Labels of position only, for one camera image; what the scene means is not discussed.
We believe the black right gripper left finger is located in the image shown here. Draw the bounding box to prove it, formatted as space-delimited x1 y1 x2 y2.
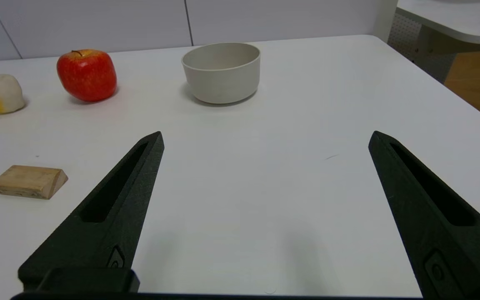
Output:
18 131 165 292

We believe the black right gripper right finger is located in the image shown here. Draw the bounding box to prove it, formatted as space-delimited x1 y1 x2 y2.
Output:
368 131 480 300

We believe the small wooden block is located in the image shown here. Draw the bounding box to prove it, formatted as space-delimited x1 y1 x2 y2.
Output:
0 165 68 200

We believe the red apple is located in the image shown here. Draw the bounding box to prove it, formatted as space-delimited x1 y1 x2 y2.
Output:
57 49 118 103

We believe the white and orange toy fruit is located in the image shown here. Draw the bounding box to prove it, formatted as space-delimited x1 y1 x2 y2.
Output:
0 74 26 114

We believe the grey round bowl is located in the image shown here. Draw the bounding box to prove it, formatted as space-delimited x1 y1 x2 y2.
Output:
181 42 261 105

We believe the white side table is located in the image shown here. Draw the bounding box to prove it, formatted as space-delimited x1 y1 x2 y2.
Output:
388 0 480 84

